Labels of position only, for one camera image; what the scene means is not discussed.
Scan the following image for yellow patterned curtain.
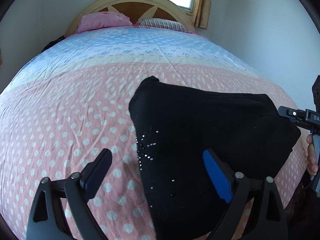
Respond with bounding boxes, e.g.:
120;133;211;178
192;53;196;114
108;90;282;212
192;0;213;30

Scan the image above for pink pillow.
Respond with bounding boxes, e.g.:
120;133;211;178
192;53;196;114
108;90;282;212
77;11;133;33

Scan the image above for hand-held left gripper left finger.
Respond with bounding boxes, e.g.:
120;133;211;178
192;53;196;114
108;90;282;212
26;148;113;240

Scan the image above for polka dot bed sheet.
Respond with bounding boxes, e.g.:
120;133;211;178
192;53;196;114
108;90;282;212
0;27;310;240

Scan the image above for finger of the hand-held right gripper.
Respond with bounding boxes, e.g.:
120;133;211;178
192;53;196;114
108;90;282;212
278;106;307;127

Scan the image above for person's right hand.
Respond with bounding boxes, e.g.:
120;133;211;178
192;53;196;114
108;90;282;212
307;134;319;177

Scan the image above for black pants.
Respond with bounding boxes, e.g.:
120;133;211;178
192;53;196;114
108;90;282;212
128;76;302;240

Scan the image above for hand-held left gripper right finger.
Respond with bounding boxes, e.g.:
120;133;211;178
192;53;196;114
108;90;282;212
202;149;289;240

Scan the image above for dark cloth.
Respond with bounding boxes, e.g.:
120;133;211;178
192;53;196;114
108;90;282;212
41;35;66;53

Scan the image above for striped pillow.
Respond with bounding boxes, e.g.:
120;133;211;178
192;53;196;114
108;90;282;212
138;18;192;34

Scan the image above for person's dark clothing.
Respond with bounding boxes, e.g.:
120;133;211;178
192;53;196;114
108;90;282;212
284;187;320;240

